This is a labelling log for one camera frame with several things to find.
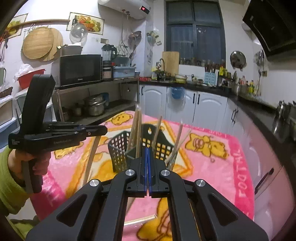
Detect pink bear cartoon blanket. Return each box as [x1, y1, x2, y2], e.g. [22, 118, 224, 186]
[31, 111, 254, 240]

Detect dark kitchen window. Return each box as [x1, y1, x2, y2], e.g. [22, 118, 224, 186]
[165, 1, 226, 64]

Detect stacked steel pots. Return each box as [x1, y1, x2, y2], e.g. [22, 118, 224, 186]
[84, 93, 106, 116]

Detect red plastic basin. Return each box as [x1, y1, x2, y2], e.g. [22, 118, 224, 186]
[18, 69, 46, 89]

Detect black range hood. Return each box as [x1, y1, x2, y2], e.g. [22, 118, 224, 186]
[243, 0, 295, 59]

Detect steel kettle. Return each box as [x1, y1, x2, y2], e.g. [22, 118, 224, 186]
[276, 100, 287, 117]

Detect blender with black base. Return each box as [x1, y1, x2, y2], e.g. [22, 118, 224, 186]
[101, 44, 117, 80]

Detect black microwave oven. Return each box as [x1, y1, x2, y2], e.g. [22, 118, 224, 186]
[51, 54, 102, 89]

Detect light blue storage box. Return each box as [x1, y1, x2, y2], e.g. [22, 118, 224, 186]
[113, 66, 135, 78]

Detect round bamboo board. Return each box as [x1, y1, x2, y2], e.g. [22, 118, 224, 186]
[22, 27, 63, 62]

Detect white cabinet door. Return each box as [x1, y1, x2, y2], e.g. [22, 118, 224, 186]
[139, 85, 167, 118]
[193, 91, 228, 132]

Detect white electric water heater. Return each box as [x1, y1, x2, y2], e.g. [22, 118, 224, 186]
[98, 0, 151, 20]

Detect wooden cutting board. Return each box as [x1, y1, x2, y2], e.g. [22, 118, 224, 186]
[162, 51, 180, 77]

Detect steel pot on counter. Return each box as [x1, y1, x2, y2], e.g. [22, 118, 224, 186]
[231, 83, 248, 96]

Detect food picture poster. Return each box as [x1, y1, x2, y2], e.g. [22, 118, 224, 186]
[66, 12, 104, 35]

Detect person's left hand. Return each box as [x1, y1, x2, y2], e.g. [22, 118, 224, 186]
[8, 150, 51, 185]

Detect wooden chopsticks pair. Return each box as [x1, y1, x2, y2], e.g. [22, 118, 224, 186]
[82, 136, 101, 186]

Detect blue hanging bucket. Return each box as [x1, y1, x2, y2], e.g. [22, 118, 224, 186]
[171, 87, 186, 100]

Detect hanging steel pot lid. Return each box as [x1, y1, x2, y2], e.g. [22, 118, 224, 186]
[230, 51, 246, 71]

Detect green sleeved left forearm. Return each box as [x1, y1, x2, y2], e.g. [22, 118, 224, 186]
[1, 147, 33, 216]

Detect green plastic utensil basket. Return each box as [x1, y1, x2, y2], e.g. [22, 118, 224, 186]
[107, 123, 175, 173]

